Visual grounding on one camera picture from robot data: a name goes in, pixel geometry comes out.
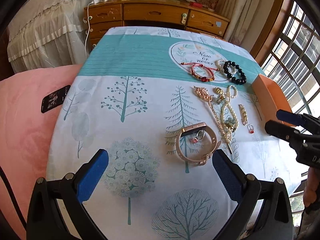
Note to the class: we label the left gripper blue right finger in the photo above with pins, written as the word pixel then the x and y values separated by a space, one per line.
pixel 229 173

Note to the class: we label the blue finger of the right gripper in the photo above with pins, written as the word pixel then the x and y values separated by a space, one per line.
pixel 290 118
pixel 282 131

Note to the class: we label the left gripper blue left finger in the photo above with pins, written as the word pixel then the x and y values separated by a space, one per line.
pixel 89 175

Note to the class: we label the orange plastic tray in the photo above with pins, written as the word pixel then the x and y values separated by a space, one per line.
pixel 271 98

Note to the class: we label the rose gold smart watch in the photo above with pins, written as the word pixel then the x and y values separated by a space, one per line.
pixel 183 143

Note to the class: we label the gold rhinestone hair clip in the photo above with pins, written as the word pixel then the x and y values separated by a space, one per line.
pixel 243 113

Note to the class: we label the silver ring red stone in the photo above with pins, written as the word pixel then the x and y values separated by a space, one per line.
pixel 199 136

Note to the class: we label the gold hairpin stick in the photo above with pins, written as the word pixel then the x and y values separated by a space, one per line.
pixel 203 94

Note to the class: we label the person's right hand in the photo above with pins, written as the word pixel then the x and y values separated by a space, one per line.
pixel 311 186

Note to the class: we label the window with metal grille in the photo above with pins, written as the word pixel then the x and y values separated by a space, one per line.
pixel 293 63

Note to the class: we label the gold round brooch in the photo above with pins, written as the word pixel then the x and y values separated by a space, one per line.
pixel 220 94

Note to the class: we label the black smartphone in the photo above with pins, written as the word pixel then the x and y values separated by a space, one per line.
pixel 54 99

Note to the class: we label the tree pattern tablecloth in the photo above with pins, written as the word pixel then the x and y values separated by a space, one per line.
pixel 131 97

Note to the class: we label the beige curtain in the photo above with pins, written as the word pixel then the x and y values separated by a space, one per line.
pixel 247 18

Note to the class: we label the paper cup on desk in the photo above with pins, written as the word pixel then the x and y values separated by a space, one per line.
pixel 212 4

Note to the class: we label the white lace covered furniture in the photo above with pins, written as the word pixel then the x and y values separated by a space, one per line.
pixel 47 33

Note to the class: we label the red box on desk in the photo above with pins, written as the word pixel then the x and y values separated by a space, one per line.
pixel 195 4

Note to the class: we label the wooden desk with drawers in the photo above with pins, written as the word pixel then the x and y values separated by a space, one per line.
pixel 173 14

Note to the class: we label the small ring red gem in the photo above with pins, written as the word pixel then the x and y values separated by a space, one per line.
pixel 250 128

